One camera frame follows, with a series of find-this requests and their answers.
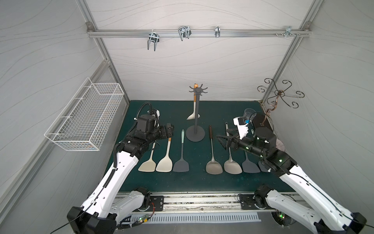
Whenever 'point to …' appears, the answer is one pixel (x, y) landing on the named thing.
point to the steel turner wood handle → (213, 167)
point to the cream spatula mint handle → (149, 165)
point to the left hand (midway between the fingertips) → (166, 127)
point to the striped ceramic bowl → (280, 145)
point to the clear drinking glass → (249, 114)
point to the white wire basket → (85, 121)
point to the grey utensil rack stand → (196, 133)
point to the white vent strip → (177, 217)
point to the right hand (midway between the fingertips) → (222, 133)
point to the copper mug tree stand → (273, 100)
